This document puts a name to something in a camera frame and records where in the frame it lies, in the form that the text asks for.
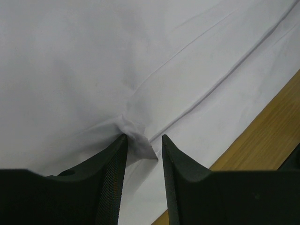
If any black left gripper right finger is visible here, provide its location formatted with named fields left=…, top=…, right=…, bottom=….
left=162, top=135, right=300, bottom=225

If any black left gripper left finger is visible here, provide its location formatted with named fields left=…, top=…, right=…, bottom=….
left=0, top=135, right=128, bottom=225

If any white t-shirt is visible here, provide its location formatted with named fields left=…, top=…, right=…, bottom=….
left=0, top=0, right=300, bottom=225

